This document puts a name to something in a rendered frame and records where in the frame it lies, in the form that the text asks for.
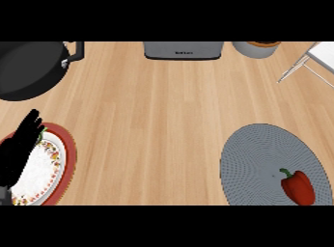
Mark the white floral-rimmed plate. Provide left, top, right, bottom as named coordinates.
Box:
left=11, top=129, right=69, bottom=206

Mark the grey round placemat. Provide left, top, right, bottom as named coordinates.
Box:
left=221, top=123, right=334, bottom=206

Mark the white wire tiered shelf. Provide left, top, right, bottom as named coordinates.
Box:
left=275, top=41, right=334, bottom=100

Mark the red bell pepper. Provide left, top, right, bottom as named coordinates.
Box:
left=278, top=167, right=317, bottom=206

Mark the red round placemat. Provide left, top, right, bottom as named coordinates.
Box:
left=0, top=122, right=79, bottom=206

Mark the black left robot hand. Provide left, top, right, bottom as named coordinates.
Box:
left=0, top=108, right=48, bottom=191

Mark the grey appliance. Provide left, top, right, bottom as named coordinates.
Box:
left=143, top=41, right=227, bottom=61

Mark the grey pot with brown top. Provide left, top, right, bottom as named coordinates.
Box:
left=231, top=41, right=283, bottom=60

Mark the black pan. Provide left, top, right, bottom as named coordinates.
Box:
left=0, top=41, right=86, bottom=102

